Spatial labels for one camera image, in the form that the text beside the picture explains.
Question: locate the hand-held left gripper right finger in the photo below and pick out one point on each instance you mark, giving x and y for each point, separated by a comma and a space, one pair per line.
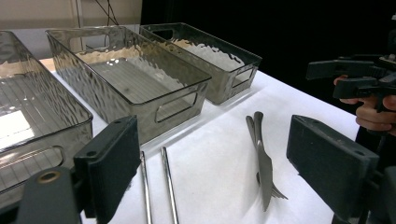
330, 165

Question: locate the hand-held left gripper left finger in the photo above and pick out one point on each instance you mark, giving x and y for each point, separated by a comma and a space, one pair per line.
106, 168

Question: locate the metal chopstick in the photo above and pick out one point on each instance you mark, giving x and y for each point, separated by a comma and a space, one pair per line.
145, 186
169, 186

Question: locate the metal table knife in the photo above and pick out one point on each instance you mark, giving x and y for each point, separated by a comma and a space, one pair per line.
265, 168

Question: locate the metal fork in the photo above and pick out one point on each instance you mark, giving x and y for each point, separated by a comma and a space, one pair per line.
250, 124

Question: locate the grey transparent plastic bin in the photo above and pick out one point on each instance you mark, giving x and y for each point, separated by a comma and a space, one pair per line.
31, 93
140, 81
218, 62

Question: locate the black curtain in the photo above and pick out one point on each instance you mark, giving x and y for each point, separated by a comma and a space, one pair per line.
249, 25

